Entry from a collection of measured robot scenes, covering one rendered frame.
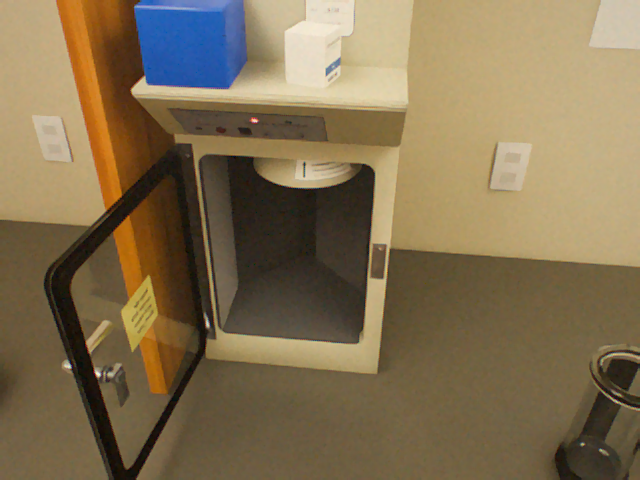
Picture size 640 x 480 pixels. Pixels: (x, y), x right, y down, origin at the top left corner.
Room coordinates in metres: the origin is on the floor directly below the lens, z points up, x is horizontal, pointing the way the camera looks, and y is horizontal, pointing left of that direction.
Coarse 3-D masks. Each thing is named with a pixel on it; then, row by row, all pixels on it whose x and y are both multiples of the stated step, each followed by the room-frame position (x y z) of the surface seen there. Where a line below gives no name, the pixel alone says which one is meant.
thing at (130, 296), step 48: (144, 240) 0.62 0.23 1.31; (48, 288) 0.45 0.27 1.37; (96, 288) 0.52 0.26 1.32; (144, 288) 0.60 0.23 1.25; (96, 336) 0.49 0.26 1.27; (144, 336) 0.58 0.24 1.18; (192, 336) 0.70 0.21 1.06; (144, 384) 0.56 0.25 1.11; (96, 432) 0.45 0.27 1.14; (144, 432) 0.53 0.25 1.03
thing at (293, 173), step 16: (256, 160) 0.82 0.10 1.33; (272, 160) 0.79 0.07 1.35; (288, 160) 0.78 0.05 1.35; (304, 160) 0.77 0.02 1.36; (272, 176) 0.78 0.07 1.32; (288, 176) 0.77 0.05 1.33; (304, 176) 0.76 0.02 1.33; (320, 176) 0.77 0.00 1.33; (336, 176) 0.78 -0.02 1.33; (352, 176) 0.79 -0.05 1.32
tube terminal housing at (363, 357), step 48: (288, 0) 0.75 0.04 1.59; (384, 0) 0.74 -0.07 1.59; (384, 48) 0.74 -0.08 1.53; (192, 144) 0.76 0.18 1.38; (240, 144) 0.76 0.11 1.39; (288, 144) 0.75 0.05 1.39; (336, 144) 0.74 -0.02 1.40; (384, 192) 0.73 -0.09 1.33; (384, 240) 0.73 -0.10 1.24; (384, 288) 0.73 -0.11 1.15; (240, 336) 0.76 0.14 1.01
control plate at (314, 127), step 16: (176, 112) 0.68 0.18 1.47; (192, 112) 0.67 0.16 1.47; (208, 112) 0.67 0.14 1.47; (224, 112) 0.66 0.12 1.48; (192, 128) 0.71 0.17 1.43; (208, 128) 0.71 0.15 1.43; (256, 128) 0.69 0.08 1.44; (272, 128) 0.69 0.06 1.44; (288, 128) 0.68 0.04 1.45; (304, 128) 0.68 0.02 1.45; (320, 128) 0.68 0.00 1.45
